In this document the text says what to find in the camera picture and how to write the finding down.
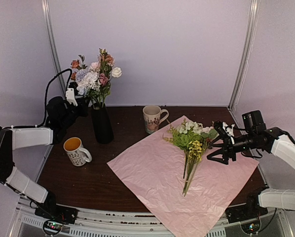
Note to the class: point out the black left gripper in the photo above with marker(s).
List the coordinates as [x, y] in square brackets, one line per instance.
[83, 105]

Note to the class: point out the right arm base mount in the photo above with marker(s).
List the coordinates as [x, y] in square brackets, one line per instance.
[248, 214]

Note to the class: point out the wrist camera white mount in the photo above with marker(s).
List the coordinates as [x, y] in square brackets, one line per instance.
[71, 92]
[224, 131]

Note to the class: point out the white vented front rail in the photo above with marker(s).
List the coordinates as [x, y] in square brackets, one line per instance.
[95, 223]

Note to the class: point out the cream printed mug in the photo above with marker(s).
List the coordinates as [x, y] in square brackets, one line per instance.
[153, 117]

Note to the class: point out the right aluminium frame post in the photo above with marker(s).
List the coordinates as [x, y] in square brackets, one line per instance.
[248, 45]

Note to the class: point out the blue white hydrangea bunch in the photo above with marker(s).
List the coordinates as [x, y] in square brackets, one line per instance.
[88, 85]

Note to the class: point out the floral mug yellow inside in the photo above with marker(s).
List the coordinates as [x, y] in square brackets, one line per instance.
[75, 151]

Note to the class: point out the left aluminium frame post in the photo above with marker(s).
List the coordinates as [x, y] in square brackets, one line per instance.
[50, 33]

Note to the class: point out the pink rose stem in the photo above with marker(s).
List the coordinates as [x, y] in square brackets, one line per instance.
[104, 58]

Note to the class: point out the purple flower bouquet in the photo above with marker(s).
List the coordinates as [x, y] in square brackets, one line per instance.
[193, 138]

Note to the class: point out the aluminium frame post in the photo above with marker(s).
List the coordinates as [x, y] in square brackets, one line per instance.
[50, 33]
[248, 45]

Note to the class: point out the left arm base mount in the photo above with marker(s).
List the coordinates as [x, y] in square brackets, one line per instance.
[56, 216]

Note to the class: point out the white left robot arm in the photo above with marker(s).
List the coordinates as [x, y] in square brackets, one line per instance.
[61, 114]

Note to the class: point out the mauve and white flower stem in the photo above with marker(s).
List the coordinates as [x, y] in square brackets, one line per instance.
[107, 73]

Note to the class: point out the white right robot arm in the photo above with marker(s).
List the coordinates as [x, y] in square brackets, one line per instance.
[257, 137]

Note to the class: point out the orange brown flower stem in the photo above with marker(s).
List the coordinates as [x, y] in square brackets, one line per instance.
[78, 64]

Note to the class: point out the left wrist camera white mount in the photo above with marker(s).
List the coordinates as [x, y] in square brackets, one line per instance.
[71, 92]

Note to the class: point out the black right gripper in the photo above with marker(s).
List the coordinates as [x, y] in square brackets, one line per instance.
[227, 149]

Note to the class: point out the black tall vase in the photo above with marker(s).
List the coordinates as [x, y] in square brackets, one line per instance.
[101, 124]

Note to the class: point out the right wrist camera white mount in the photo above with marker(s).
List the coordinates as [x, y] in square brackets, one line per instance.
[224, 131]

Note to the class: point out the pink tissue wrapping sheet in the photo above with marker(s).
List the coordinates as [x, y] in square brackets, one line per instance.
[153, 170]

